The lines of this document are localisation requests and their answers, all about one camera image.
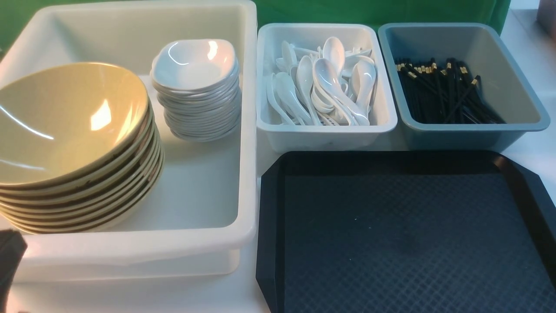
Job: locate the stack of yellow bowls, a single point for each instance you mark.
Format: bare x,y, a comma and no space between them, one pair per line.
100,199

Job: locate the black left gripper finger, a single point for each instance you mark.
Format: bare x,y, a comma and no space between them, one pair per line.
12,250

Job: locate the stack of white dishes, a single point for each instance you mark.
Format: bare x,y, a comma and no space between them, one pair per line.
208,119

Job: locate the pile of black chopsticks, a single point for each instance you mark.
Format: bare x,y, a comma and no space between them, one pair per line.
444,94

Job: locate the blue-grey chopstick bin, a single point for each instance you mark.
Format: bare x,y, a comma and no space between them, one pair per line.
504,86

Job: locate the pile of white spoons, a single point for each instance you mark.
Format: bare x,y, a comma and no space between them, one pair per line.
291,91

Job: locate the green backdrop cloth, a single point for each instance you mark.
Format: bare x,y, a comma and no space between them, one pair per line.
15,14

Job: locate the black serving tray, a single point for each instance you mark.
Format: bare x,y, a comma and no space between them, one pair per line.
405,232

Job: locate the white soup spoon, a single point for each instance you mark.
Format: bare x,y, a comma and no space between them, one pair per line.
324,74

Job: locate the white square sauce dish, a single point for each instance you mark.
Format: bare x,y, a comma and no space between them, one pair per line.
195,65

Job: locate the white spoon bin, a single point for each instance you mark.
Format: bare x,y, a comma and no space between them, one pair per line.
283,138

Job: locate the yellow noodle bowl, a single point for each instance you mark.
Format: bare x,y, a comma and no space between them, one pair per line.
60,122

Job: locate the large white plastic tub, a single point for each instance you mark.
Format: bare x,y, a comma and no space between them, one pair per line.
203,208

